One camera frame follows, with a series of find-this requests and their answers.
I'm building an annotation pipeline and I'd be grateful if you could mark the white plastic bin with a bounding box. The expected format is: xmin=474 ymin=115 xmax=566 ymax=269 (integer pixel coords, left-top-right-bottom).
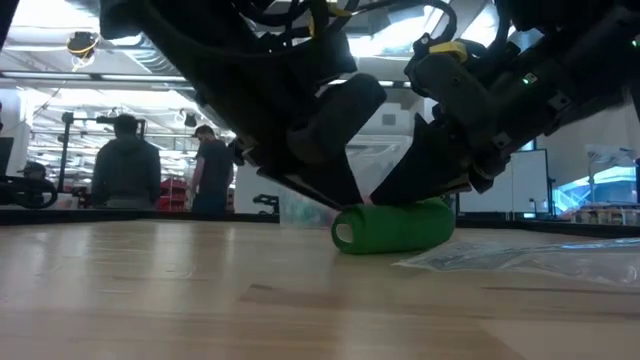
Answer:
xmin=52 ymin=193 xmax=81 ymax=210

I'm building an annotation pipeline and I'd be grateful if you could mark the clear plastic storage box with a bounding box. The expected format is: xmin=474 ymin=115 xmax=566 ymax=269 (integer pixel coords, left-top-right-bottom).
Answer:
xmin=278 ymin=134 xmax=416 ymax=229

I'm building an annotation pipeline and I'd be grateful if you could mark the clear plastic bag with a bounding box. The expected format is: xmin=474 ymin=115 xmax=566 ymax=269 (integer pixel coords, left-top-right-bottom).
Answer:
xmin=394 ymin=238 xmax=640 ymax=287

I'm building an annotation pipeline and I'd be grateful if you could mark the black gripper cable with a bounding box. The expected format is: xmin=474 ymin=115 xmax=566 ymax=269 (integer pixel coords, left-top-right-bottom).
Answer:
xmin=234 ymin=0 xmax=354 ymax=44
xmin=349 ymin=0 xmax=459 ymax=46

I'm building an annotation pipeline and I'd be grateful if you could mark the teal bandage roll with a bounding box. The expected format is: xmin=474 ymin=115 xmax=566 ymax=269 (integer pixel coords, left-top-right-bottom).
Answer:
xmin=289 ymin=198 xmax=326 ymax=227

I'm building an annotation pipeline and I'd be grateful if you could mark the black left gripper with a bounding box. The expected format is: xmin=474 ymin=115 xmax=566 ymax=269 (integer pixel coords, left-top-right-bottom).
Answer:
xmin=174 ymin=0 xmax=389 ymax=211

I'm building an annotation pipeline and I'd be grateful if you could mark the white rolling whiteboard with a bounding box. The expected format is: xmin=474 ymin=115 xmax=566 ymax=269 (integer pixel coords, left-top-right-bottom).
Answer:
xmin=458 ymin=148 xmax=551 ymax=216

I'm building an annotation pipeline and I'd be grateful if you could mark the person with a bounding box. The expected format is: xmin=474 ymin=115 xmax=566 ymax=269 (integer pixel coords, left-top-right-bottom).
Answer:
xmin=189 ymin=124 xmax=235 ymax=215
xmin=90 ymin=113 xmax=163 ymax=210
xmin=17 ymin=160 xmax=51 ymax=184

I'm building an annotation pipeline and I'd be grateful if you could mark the ceiling cable reel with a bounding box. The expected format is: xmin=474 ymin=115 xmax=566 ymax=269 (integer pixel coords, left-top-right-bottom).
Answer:
xmin=66 ymin=30 xmax=100 ymax=71

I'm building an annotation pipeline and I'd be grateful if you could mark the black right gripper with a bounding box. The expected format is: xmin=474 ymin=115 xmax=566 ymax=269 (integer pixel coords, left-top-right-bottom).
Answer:
xmin=369 ymin=29 xmax=601 ymax=206

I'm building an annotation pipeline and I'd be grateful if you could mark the black background chair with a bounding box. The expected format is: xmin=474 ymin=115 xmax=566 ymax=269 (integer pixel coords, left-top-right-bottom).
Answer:
xmin=252 ymin=193 xmax=280 ymax=215

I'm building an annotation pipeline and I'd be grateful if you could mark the shelf of small items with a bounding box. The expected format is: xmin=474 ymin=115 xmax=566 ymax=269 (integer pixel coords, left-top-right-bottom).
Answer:
xmin=569 ymin=202 xmax=640 ymax=227

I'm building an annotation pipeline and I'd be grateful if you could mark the green elastic bandage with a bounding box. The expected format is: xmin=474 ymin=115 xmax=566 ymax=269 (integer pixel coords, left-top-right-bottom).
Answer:
xmin=330 ymin=197 xmax=457 ymax=255

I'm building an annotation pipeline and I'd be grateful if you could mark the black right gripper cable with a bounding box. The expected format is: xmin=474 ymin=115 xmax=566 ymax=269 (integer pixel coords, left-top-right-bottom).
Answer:
xmin=349 ymin=0 xmax=459 ymax=46

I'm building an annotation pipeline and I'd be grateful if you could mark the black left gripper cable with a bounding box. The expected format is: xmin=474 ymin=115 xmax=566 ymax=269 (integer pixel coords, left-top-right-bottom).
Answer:
xmin=234 ymin=0 xmax=354 ymax=44

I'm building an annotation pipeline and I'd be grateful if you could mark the overhead LED light bar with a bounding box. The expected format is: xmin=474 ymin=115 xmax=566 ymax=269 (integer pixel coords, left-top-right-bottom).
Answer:
xmin=0 ymin=71 xmax=414 ymax=92

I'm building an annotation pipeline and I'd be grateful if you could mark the black background gantry frame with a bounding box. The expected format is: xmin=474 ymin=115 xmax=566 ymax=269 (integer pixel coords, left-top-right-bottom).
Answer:
xmin=58 ymin=112 xmax=147 ymax=209

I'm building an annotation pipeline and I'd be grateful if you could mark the black curved equipment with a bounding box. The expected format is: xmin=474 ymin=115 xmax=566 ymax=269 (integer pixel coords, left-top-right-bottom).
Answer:
xmin=0 ymin=174 xmax=60 ymax=210

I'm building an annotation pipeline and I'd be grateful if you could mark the yellow cable tag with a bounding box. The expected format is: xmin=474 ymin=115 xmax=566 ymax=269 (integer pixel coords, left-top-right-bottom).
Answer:
xmin=428 ymin=40 xmax=469 ymax=64
xmin=307 ymin=3 xmax=354 ymax=37

